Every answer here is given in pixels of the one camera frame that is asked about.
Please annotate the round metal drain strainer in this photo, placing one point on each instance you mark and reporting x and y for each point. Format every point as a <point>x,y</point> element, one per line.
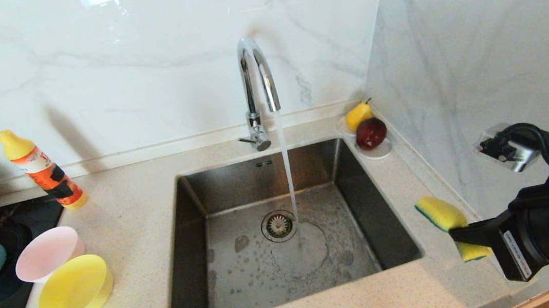
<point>279,226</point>

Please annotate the yellow pear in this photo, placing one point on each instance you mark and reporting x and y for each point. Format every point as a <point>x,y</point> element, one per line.
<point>357,115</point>

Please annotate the stainless steel sink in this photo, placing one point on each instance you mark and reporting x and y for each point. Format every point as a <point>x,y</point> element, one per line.
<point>249,291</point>

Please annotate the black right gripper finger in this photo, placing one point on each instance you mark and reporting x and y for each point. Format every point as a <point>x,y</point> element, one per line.
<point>472,237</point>

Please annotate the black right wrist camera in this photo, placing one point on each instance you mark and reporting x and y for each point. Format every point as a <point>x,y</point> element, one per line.
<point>512,150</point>

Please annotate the orange dish soap bottle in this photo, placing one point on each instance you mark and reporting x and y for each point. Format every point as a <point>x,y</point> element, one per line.
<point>47,174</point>

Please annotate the pink plastic bowl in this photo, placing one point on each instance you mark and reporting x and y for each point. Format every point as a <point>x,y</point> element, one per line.
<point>45,255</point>

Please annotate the chrome gooseneck faucet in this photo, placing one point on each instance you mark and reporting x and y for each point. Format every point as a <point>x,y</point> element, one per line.
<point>248,90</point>

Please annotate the yellow green sponge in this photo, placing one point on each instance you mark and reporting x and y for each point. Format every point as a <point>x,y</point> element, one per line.
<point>441,212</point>

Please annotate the small white dish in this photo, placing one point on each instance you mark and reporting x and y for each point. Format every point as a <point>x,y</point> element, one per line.
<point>377,152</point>

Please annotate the yellow plastic bowl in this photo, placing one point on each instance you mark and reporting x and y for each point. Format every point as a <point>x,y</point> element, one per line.
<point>73,290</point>

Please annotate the dark red apple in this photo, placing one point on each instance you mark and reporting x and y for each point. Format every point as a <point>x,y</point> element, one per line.
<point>371,132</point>

